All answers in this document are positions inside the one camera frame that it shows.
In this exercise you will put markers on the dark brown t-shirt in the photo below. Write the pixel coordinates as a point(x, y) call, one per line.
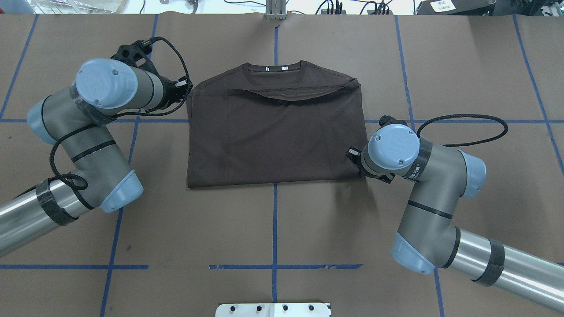
point(272, 124)

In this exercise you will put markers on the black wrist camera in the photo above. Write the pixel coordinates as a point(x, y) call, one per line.
point(389, 120)
point(136, 55)

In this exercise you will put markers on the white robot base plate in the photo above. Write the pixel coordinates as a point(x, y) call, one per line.
point(290, 309)

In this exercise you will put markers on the aluminium camera post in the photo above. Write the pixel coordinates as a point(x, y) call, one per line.
point(275, 10)

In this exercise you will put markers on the dark box with label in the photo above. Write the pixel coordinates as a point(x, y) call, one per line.
point(456, 7)

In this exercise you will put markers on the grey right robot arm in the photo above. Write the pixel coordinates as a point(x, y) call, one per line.
point(426, 238)

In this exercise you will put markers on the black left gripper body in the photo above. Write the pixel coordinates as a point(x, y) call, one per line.
point(166, 90)

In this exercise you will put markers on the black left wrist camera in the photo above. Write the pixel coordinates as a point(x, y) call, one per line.
point(136, 55)

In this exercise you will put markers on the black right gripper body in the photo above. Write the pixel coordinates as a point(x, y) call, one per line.
point(362, 167)

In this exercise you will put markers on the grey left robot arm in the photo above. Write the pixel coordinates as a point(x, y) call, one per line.
point(89, 169)

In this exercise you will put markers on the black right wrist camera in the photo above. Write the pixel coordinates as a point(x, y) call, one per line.
point(389, 120)

